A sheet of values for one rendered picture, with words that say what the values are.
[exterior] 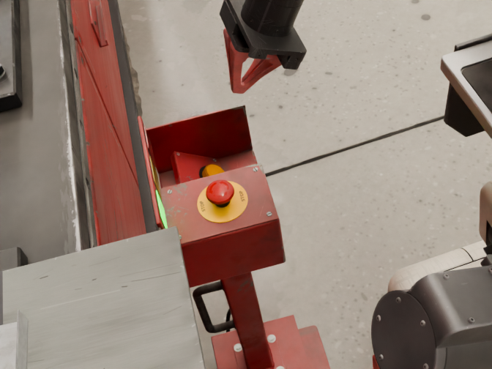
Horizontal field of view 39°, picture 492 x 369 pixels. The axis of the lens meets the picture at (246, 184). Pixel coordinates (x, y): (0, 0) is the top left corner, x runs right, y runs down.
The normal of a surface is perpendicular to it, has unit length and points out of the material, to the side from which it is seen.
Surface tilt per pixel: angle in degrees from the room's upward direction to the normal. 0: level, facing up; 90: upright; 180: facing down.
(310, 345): 0
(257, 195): 0
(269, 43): 27
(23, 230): 0
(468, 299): 22
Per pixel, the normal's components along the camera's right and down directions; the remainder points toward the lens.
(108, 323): -0.12, -0.60
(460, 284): 0.25, -0.67
